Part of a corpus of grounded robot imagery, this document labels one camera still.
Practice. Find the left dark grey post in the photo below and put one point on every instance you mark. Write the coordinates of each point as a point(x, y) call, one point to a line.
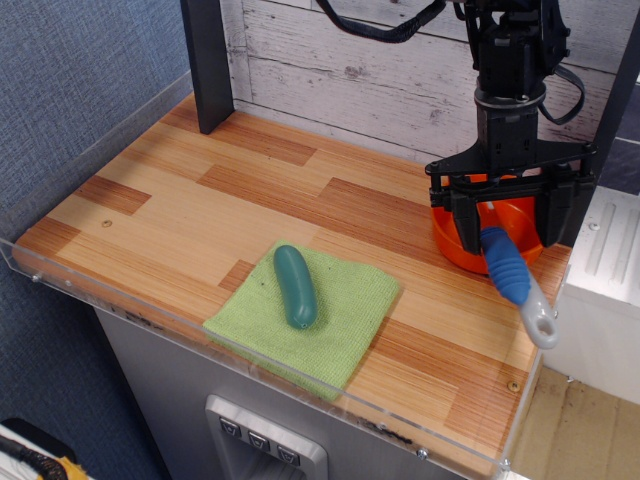
point(208, 60)

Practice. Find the dark grey post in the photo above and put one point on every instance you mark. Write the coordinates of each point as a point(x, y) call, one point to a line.
point(607, 128)
point(208, 60)

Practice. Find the white ribbed appliance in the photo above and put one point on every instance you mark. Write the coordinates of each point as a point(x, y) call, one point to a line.
point(598, 303)

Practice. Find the clear acrylic guard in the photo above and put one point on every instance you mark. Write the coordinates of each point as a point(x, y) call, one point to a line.
point(80, 372)

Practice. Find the green cloth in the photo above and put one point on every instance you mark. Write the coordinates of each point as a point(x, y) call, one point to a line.
point(353, 299)

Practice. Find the green toy cucumber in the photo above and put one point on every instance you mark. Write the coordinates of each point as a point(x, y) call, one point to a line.
point(296, 287)

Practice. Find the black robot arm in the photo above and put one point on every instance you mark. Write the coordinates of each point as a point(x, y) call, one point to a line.
point(515, 45)

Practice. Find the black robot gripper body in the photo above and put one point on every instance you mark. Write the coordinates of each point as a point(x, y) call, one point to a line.
point(508, 159)

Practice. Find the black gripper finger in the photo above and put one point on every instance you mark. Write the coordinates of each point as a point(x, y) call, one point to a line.
point(467, 222)
point(552, 209)

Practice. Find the silver toy fridge cabinet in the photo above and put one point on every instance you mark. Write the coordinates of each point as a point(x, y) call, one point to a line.
point(212, 420)

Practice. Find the orange pan with grey handle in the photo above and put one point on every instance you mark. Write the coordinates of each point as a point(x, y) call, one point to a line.
point(517, 216)

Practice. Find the right dark grey post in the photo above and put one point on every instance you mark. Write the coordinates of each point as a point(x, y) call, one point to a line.
point(607, 128)

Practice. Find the blue handled fork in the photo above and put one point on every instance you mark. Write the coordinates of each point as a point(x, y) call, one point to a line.
point(506, 267)

